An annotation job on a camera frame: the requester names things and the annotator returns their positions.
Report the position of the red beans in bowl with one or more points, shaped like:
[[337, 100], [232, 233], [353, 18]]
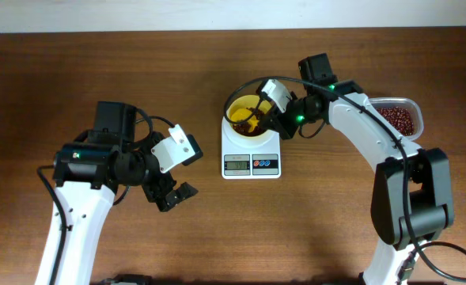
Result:
[[252, 130]]

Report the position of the yellow plastic bowl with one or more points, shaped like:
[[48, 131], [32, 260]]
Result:
[[245, 115]]

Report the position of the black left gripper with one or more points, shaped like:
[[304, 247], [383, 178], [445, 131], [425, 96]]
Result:
[[155, 193]]

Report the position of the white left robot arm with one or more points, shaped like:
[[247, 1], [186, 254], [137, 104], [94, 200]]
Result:
[[122, 148]]

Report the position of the yellow plastic measuring scoop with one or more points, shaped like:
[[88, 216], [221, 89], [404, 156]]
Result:
[[242, 115]]

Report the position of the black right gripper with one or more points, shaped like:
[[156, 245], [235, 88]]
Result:
[[280, 123]]

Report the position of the clear plastic bean container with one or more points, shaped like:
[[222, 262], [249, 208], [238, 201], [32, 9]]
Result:
[[408, 104]]

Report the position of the white digital kitchen scale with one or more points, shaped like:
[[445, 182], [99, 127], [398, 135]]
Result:
[[250, 157]]

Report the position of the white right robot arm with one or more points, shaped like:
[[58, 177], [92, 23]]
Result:
[[412, 200]]

